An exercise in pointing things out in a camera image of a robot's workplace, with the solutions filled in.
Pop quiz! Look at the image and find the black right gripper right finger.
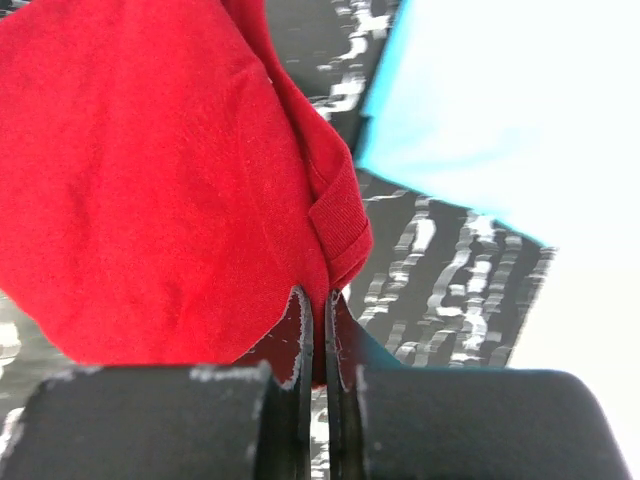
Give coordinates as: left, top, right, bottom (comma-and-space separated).
325, 292, 630, 480

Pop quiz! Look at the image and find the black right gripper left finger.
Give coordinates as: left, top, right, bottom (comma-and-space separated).
1, 288, 313, 480

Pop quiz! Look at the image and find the red t shirt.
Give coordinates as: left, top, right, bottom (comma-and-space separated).
1, 1, 372, 364

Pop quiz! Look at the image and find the folded cyan t shirt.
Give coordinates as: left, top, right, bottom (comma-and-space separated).
356, 1, 639, 246

